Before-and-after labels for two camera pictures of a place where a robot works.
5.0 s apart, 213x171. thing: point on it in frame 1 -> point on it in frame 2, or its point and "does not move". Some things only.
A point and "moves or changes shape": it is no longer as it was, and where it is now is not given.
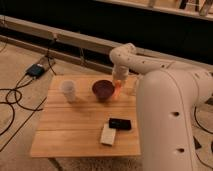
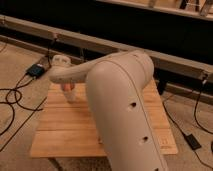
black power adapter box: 35,70 does not move
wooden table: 81,116 does not move
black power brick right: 196,143 does not move
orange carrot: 117,89 moves or changes shape
